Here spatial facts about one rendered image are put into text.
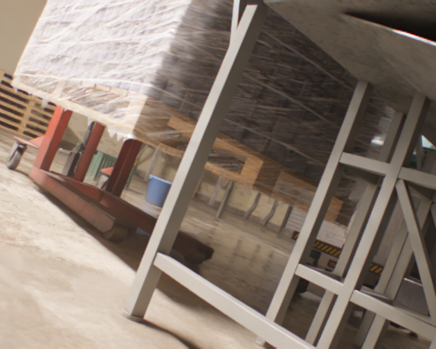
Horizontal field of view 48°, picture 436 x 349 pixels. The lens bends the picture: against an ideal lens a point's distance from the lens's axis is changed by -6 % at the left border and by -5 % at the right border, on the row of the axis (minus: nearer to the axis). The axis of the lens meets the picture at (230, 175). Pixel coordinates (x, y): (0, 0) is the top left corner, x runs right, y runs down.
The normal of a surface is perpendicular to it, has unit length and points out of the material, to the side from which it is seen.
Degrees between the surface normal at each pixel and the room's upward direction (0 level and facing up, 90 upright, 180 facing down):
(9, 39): 90
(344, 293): 90
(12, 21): 90
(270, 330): 90
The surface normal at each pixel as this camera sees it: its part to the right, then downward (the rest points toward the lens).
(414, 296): -0.69, -0.31
